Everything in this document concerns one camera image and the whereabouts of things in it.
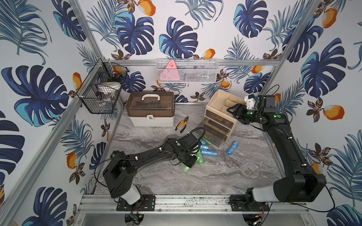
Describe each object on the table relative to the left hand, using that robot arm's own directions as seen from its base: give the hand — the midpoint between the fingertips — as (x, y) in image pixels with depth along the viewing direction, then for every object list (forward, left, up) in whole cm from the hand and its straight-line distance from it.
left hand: (193, 161), depth 79 cm
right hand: (+22, -18, +19) cm, 34 cm away
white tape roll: (+30, +50, +25) cm, 63 cm away
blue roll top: (+17, -7, -8) cm, 20 cm away
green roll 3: (-4, +4, -1) cm, 6 cm away
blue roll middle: (+13, -8, -7) cm, 17 cm away
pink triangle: (+47, +17, +24) cm, 56 cm away
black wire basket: (+24, +59, +18) cm, 66 cm away
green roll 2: (+5, -5, -8) cm, 11 cm away
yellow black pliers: (+35, +6, -10) cm, 37 cm away
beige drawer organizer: (+24, -14, +9) cm, 29 cm away
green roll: (+17, -9, -7) cm, 21 cm away
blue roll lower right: (+9, -9, -8) cm, 15 cm away
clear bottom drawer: (+24, -14, -9) cm, 29 cm away
